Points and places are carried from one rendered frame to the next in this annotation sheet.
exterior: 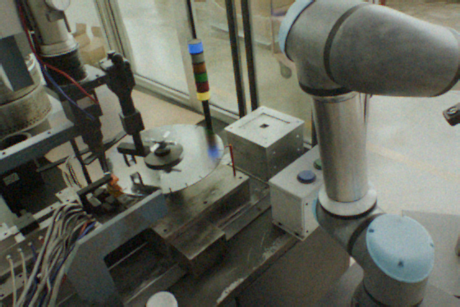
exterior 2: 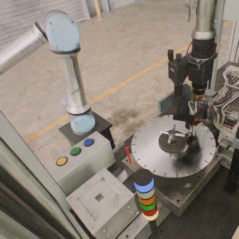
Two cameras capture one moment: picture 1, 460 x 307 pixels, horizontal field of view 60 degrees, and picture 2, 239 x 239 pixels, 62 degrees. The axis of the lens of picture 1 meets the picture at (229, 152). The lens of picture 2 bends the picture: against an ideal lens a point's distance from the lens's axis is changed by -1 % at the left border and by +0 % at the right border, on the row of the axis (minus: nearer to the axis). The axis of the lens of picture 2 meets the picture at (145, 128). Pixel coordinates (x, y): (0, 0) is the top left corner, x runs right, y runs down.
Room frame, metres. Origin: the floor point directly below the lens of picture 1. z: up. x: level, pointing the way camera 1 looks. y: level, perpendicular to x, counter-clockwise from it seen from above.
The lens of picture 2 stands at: (1.43, 0.08, 1.54)
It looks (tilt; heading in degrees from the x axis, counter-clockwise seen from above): 43 degrees down; 179
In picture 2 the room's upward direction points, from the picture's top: 9 degrees counter-clockwise
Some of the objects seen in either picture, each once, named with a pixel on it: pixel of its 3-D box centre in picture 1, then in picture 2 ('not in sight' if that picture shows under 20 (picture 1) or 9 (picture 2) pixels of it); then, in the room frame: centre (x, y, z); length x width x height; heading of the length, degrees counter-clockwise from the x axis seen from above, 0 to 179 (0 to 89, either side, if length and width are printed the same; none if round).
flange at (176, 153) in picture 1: (163, 151); (172, 139); (0.91, 0.18, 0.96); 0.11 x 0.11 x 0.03
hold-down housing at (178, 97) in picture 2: (123, 93); (178, 82); (0.84, 0.22, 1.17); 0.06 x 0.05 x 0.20; 120
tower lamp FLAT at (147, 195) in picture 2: (196, 56); (145, 187); (1.18, 0.06, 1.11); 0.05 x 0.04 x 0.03; 39
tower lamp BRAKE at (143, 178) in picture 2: (195, 46); (143, 180); (1.18, 0.06, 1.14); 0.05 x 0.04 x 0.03; 39
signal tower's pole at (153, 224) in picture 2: (209, 126); (153, 226); (1.18, 0.06, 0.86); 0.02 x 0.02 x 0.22
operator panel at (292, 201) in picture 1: (318, 184); (82, 163); (0.84, -0.23, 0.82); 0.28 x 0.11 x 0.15; 129
